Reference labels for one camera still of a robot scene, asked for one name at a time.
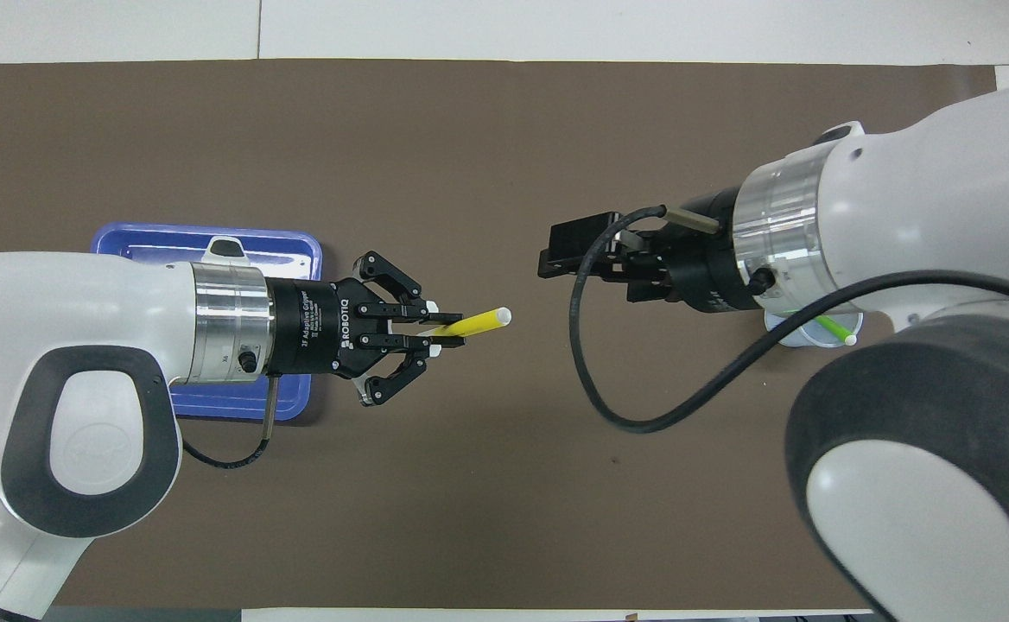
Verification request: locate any green marker pen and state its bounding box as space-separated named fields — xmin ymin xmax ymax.
xmin=815 ymin=315 xmax=858 ymax=347

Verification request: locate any clear plastic cup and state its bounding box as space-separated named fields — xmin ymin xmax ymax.
xmin=764 ymin=309 xmax=865 ymax=348

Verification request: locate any brown table mat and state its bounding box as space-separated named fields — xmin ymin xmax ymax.
xmin=0 ymin=59 xmax=1009 ymax=610

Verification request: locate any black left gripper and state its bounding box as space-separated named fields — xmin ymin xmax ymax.
xmin=267 ymin=251 xmax=466 ymax=407

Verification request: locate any yellow marker pen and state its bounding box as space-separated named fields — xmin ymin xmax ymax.
xmin=422 ymin=308 xmax=513 ymax=340

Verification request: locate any blue plastic tray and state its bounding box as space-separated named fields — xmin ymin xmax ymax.
xmin=90 ymin=222 xmax=324 ymax=422

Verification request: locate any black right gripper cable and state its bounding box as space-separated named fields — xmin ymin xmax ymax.
xmin=569 ymin=205 xmax=1009 ymax=433

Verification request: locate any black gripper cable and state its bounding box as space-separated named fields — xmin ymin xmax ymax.
xmin=181 ymin=376 xmax=281 ymax=470
xmin=569 ymin=205 xmax=1009 ymax=433

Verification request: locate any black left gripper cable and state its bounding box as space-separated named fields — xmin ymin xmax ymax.
xmin=181 ymin=376 xmax=281 ymax=470

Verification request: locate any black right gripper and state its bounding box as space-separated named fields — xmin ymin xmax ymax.
xmin=539 ymin=186 xmax=770 ymax=313

